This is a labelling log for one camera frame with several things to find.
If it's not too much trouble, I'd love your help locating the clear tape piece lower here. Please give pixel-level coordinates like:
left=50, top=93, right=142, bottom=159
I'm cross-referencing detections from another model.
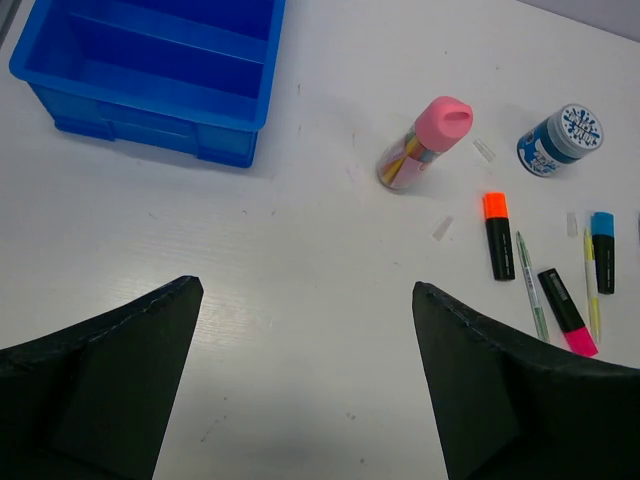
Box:
left=432, top=215, right=453, bottom=241

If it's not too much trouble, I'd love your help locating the green gel pen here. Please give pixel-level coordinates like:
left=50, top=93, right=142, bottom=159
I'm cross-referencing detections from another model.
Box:
left=516, top=231, right=550, bottom=343

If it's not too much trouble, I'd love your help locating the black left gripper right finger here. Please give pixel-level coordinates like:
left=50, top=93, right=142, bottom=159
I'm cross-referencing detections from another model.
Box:
left=412, top=282, right=639, bottom=479

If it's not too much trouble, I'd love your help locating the orange capped black highlighter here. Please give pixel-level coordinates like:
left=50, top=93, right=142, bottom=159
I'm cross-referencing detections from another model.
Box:
left=483, top=192, right=515, bottom=281

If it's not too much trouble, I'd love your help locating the yellow thin pen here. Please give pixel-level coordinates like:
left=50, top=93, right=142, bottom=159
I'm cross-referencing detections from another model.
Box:
left=583, top=228, right=601, bottom=344

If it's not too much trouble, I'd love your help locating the clear tape piece upper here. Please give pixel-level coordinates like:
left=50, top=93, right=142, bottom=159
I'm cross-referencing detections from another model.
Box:
left=473, top=139, right=496, bottom=162

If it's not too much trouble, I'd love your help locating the pink capped black highlighter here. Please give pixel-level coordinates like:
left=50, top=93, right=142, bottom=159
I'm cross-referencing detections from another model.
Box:
left=537, top=268, right=598, bottom=357

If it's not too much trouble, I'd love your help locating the pink capped pencil tube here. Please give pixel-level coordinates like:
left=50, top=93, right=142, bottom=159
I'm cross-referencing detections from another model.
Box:
left=376, top=96, right=474, bottom=191

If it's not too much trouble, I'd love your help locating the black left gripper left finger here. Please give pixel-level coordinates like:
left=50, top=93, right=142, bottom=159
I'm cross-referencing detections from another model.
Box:
left=1, top=276, right=204, bottom=479

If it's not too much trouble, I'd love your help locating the blue plastic compartment bin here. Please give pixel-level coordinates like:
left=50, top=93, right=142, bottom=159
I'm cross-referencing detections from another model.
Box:
left=9, top=0, right=285, bottom=168

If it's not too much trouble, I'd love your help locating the blue capped black highlighter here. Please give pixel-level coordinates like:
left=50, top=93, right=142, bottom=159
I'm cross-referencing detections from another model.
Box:
left=591, top=211, right=615, bottom=295

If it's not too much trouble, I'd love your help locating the blue paint jar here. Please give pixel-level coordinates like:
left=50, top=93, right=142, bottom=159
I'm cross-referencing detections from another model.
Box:
left=516, top=103, right=604, bottom=177

